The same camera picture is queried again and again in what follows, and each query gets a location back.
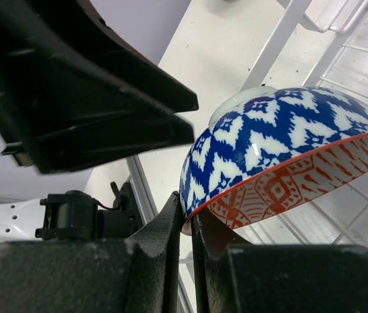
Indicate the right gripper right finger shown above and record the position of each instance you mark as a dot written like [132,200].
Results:
[234,275]

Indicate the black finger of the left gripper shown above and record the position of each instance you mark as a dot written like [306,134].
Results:
[75,95]

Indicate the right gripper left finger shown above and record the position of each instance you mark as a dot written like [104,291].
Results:
[136,274]

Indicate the blue patterned bowl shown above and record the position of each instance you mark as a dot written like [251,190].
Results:
[267,151]

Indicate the white wire dish rack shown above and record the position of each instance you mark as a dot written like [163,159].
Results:
[221,50]

